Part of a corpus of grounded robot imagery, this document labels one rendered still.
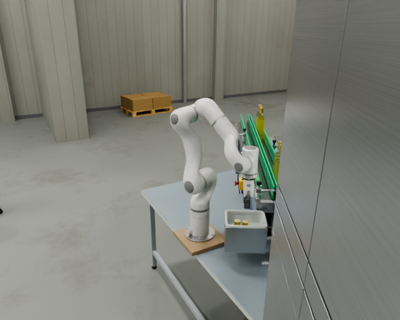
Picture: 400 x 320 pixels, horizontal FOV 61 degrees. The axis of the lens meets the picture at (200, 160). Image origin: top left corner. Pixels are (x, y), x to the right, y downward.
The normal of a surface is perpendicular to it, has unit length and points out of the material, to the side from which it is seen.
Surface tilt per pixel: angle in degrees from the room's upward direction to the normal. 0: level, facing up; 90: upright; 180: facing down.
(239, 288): 0
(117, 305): 0
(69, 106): 90
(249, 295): 0
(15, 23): 90
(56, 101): 90
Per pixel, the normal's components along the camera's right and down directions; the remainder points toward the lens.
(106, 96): 0.49, 0.32
